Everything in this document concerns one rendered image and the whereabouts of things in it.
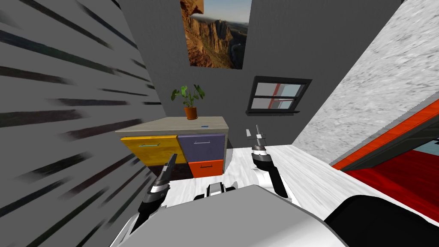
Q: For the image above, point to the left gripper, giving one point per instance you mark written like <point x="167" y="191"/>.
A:
<point x="164" y="176"/>

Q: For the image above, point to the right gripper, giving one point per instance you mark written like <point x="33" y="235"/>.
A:
<point x="258" y="141"/>

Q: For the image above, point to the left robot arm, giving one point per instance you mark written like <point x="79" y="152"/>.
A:
<point x="151" y="200"/>

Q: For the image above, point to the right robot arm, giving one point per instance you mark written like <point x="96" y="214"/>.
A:
<point x="271" y="171"/>

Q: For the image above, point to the yellow drawer front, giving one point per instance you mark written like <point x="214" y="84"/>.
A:
<point x="161" y="152"/>

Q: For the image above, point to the purple drawer front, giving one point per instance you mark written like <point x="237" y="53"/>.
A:
<point x="202" y="149"/>

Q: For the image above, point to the orange drawer front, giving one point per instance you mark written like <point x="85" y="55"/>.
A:
<point x="205" y="168"/>

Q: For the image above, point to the grey cabinet with coloured drawers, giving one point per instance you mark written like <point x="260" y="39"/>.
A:
<point x="178" y="125"/>

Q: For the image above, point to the black framed window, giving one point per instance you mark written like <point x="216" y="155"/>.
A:
<point x="277" y="96"/>

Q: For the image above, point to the green plant in orange pot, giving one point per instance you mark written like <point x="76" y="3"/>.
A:
<point x="189" y="99"/>

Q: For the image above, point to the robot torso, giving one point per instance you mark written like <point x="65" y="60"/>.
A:
<point x="233" y="219"/>

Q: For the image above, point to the canyon landscape picture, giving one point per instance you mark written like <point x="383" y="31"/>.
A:
<point x="214" y="34"/>

